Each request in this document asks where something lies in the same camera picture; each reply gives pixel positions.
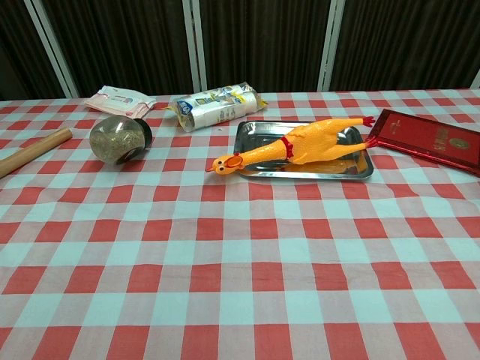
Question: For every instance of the yellow rubber chicken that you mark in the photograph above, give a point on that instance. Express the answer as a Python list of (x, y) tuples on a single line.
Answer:
[(307, 142)]

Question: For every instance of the rectangular metal tray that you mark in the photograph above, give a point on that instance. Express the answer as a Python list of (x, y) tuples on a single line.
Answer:
[(262, 131)]

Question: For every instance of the red white checkered tablecloth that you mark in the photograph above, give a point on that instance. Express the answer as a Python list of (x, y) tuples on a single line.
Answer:
[(225, 262)]

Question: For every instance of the glass jar with black lid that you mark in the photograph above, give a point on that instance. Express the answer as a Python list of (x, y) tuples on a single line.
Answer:
[(112, 140)]

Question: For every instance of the pink white wet wipes pack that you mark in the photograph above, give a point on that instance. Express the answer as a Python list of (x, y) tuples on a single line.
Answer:
[(118, 100)]

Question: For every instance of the red certificate booklet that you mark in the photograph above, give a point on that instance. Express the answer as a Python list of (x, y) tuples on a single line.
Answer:
[(427, 138)]

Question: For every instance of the wooden rolling pin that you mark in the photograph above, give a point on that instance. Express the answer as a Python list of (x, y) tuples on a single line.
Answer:
[(26, 152)]

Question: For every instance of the white partition post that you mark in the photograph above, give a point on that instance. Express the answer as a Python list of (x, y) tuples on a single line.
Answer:
[(332, 45), (195, 48), (52, 48)]

